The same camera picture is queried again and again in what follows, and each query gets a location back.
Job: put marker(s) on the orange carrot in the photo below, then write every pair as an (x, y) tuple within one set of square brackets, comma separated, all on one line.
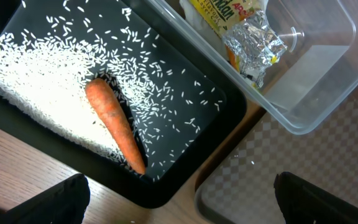
[(103, 100)]

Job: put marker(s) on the brown serving tray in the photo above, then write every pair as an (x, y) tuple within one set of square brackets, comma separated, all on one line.
[(241, 190)]

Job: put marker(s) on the white rice pile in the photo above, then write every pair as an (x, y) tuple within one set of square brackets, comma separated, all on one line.
[(50, 50)]

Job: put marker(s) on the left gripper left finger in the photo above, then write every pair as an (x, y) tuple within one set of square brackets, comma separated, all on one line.
[(64, 203)]

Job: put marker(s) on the clear plastic bin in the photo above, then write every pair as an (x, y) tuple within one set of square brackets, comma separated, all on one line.
[(315, 74)]

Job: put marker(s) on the black waste tray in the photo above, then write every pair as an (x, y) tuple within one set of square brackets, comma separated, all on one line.
[(139, 189)]

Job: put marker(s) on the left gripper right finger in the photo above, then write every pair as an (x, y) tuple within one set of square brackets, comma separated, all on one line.
[(303, 202)]

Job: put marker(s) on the foil snack wrapper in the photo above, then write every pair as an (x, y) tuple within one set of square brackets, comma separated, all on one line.
[(251, 44)]

